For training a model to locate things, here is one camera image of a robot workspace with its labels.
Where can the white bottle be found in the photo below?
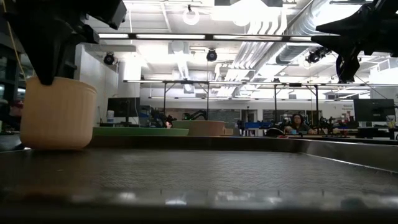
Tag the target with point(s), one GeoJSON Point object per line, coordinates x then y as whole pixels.
{"type": "Point", "coordinates": [110, 115]}

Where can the pale orange ribbed cup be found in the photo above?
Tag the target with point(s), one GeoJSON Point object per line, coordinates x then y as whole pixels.
{"type": "Point", "coordinates": [59, 115]}

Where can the green plate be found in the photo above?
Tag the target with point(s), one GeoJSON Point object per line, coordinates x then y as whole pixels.
{"type": "Point", "coordinates": [140, 131]}

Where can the black overhead crossbeam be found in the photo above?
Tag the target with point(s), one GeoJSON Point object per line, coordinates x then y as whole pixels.
{"type": "Point", "coordinates": [298, 38]}

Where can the grey-beige bowl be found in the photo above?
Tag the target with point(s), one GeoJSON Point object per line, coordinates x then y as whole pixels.
{"type": "Point", "coordinates": [199, 128]}

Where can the round white ceiling lamp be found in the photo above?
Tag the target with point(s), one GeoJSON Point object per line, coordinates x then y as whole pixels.
{"type": "Point", "coordinates": [191, 15]}

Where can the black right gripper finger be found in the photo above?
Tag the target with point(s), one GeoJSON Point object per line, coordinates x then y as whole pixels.
{"type": "Point", "coordinates": [342, 26]}
{"type": "Point", "coordinates": [342, 43]}

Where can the black ceiling spotlight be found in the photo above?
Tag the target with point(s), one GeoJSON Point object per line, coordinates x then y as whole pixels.
{"type": "Point", "coordinates": [211, 55]}
{"type": "Point", "coordinates": [317, 55]}
{"type": "Point", "coordinates": [109, 58]}

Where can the dark brown plastic tray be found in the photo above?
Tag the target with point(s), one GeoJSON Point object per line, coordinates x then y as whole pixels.
{"type": "Point", "coordinates": [199, 174]}

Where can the neighbouring station robot arm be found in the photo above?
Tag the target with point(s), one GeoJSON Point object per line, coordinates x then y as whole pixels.
{"type": "Point", "coordinates": [196, 115]}

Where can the person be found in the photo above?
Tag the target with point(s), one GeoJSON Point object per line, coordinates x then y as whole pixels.
{"type": "Point", "coordinates": [298, 124]}

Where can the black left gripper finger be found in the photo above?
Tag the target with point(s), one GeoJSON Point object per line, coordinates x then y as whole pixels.
{"type": "Point", "coordinates": [46, 62]}
{"type": "Point", "coordinates": [69, 56]}

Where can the black computer monitor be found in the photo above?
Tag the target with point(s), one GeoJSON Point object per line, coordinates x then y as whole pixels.
{"type": "Point", "coordinates": [373, 109]}
{"type": "Point", "coordinates": [122, 107]}

